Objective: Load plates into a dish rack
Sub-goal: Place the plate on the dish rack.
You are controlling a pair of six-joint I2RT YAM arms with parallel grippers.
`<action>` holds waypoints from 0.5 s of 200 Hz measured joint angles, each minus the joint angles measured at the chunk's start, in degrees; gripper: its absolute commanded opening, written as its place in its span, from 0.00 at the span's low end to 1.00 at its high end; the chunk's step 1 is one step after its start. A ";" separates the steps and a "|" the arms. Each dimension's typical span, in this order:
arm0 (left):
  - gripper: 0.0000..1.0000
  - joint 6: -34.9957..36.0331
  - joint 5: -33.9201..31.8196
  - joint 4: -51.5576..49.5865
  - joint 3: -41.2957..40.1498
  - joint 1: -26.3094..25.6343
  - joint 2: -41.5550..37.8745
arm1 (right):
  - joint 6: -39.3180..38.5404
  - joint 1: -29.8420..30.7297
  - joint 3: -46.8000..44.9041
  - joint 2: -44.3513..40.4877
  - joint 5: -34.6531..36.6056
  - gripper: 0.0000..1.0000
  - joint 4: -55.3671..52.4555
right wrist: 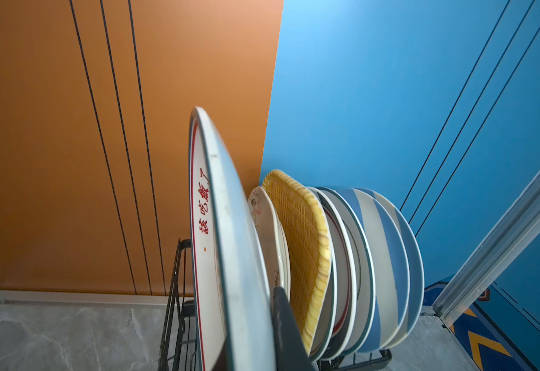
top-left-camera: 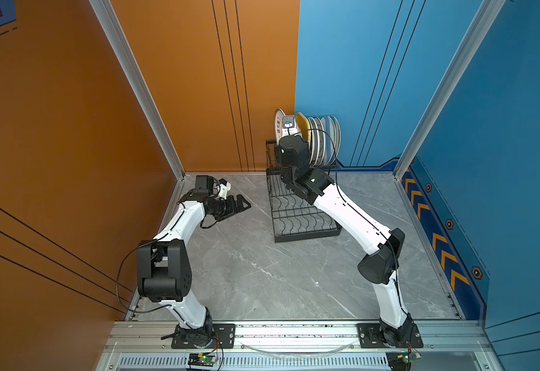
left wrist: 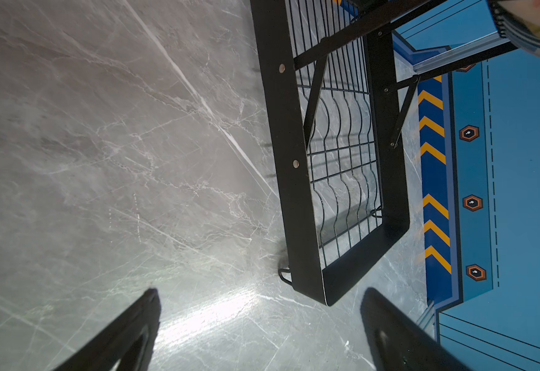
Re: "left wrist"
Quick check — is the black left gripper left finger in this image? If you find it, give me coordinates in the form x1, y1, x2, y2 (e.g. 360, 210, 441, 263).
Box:
56, 288, 161, 370

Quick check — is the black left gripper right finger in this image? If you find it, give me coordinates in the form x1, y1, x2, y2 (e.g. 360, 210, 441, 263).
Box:
361, 288, 468, 370

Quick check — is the orange sunburst plate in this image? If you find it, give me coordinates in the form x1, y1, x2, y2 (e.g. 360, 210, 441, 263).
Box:
487, 1, 540, 57

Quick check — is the aluminium corner post right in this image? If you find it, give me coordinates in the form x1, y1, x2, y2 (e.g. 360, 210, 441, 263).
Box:
413, 32, 511, 74

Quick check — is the black wire dish rack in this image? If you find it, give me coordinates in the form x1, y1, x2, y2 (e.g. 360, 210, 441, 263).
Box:
251, 1, 513, 306

